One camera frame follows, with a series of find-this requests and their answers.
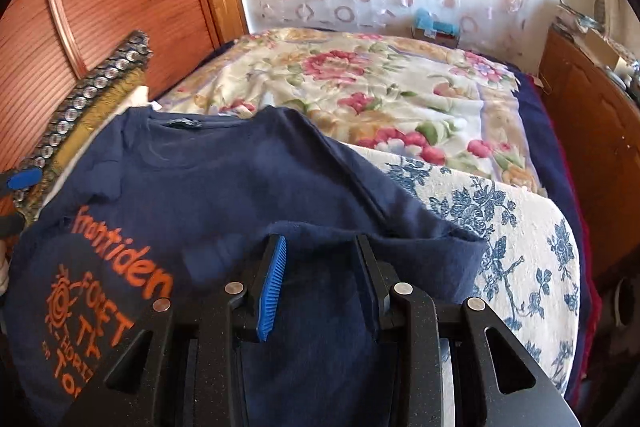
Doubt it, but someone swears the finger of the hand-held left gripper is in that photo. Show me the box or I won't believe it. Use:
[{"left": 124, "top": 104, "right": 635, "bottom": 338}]
[{"left": 0, "top": 167, "right": 45, "bottom": 228}]

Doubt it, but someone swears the navy bed cover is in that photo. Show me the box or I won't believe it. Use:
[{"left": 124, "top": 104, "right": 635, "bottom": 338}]
[{"left": 514, "top": 71, "right": 601, "bottom": 408}]

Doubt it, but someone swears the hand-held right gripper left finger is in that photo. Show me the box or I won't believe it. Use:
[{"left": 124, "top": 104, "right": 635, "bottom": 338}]
[{"left": 59, "top": 234, "right": 288, "bottom": 427}]

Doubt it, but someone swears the floral fleece blanket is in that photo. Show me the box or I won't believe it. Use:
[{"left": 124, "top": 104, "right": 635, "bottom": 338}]
[{"left": 160, "top": 29, "right": 547, "bottom": 198}]

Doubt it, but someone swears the circle patterned mustard cushion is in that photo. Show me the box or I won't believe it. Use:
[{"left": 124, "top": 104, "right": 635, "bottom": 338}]
[{"left": 12, "top": 31, "right": 154, "bottom": 224}]

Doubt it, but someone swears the wooden dresser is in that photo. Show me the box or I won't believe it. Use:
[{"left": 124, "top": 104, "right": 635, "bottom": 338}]
[{"left": 538, "top": 27, "right": 640, "bottom": 280}]

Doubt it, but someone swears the navy t-shirt with orange print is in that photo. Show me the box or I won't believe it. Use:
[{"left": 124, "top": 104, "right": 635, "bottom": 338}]
[{"left": 2, "top": 106, "right": 489, "bottom": 427}]

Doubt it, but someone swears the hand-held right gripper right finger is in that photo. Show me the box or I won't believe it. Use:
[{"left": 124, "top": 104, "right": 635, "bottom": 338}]
[{"left": 355, "top": 235, "right": 583, "bottom": 427}]

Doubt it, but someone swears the clutter of dresser items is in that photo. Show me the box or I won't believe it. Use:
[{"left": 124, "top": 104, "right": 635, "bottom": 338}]
[{"left": 552, "top": 0, "right": 640, "bottom": 98}]

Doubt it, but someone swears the white round appliance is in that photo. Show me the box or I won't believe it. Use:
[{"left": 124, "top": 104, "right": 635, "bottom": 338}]
[{"left": 612, "top": 274, "right": 640, "bottom": 329}]

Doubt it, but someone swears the blue and white floral bedspread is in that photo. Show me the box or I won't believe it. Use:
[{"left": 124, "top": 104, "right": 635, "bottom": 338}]
[{"left": 345, "top": 144, "right": 582, "bottom": 397}]

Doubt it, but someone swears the blue plastic item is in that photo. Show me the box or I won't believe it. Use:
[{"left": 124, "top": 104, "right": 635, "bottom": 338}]
[{"left": 415, "top": 8, "right": 459, "bottom": 36}]

